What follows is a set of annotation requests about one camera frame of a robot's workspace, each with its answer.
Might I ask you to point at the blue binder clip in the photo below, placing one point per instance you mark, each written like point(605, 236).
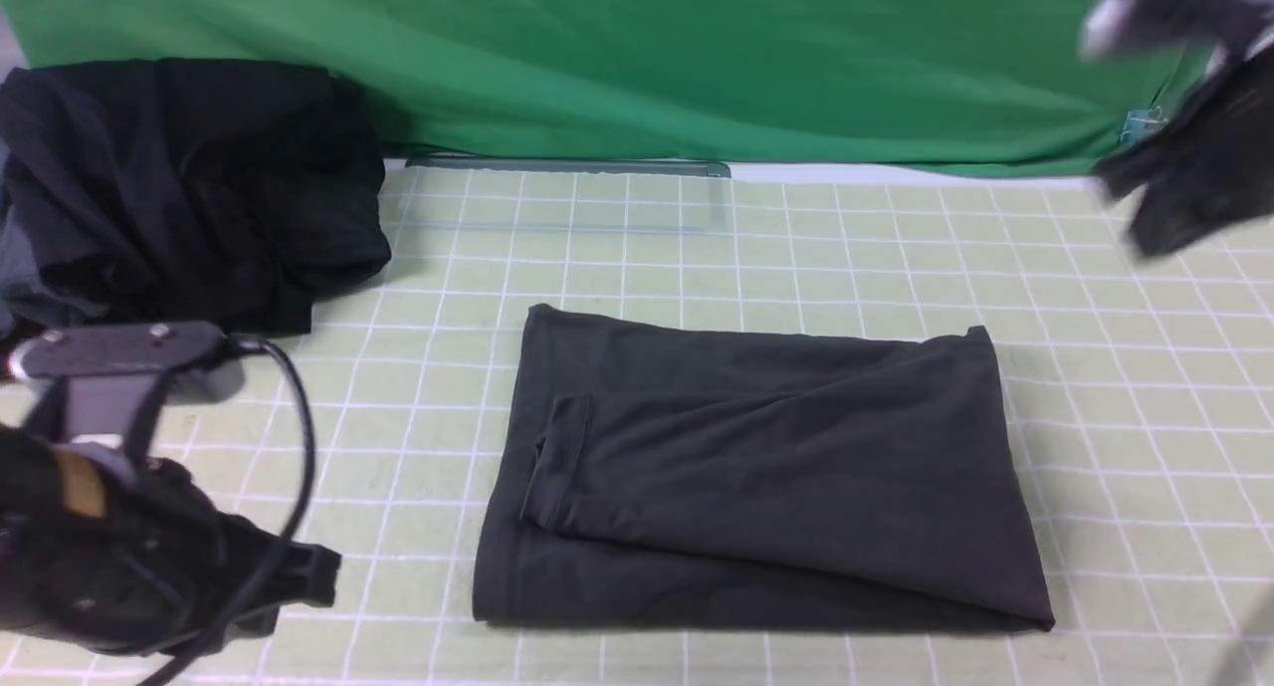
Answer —
point(1141, 124)

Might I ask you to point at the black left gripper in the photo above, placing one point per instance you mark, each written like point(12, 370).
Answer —
point(136, 562)

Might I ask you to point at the light green grid mat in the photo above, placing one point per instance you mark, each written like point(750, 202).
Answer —
point(1139, 403)

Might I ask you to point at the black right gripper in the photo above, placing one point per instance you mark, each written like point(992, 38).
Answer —
point(1209, 169)

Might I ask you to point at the pile of black clothes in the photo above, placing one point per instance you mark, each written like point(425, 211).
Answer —
point(233, 192)

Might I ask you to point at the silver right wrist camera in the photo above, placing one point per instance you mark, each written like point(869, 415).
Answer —
point(1116, 28)

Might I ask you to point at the gray long-sleeve shirt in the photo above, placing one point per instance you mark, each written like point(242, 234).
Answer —
point(655, 478)

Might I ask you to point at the green backdrop cloth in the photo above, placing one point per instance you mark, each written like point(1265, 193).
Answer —
point(965, 87)

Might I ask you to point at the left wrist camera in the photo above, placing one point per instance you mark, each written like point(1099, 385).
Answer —
point(116, 379)

